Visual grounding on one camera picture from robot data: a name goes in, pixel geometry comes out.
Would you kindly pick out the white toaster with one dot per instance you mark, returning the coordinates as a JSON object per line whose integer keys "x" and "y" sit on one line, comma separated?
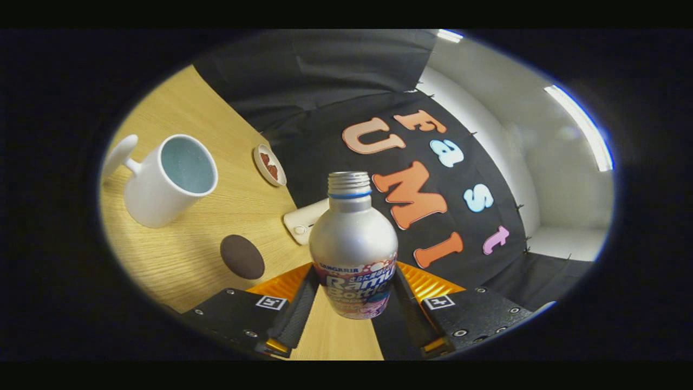
{"x": 300, "y": 222}

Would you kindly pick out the narrow ceiling light panel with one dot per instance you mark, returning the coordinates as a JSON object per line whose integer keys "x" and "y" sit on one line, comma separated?
{"x": 449, "y": 36}

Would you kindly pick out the silver juice bottle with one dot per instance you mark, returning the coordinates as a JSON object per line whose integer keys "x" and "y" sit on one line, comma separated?
{"x": 352, "y": 238}

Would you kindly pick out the brown round coaster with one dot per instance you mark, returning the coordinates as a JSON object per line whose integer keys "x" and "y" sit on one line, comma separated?
{"x": 242, "y": 257}

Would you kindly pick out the wooden table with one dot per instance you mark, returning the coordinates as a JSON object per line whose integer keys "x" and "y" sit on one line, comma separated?
{"x": 178, "y": 271}

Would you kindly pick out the wide ceiling light panel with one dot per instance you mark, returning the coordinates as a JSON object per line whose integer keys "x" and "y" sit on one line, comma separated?
{"x": 582, "y": 127}

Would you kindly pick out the white cup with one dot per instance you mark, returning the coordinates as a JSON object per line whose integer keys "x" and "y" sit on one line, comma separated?
{"x": 151, "y": 195}

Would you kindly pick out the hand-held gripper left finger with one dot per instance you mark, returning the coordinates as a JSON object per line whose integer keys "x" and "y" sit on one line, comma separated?
{"x": 300, "y": 309}

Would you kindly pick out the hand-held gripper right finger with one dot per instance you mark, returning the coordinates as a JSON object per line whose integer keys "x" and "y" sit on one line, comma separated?
{"x": 414, "y": 320}

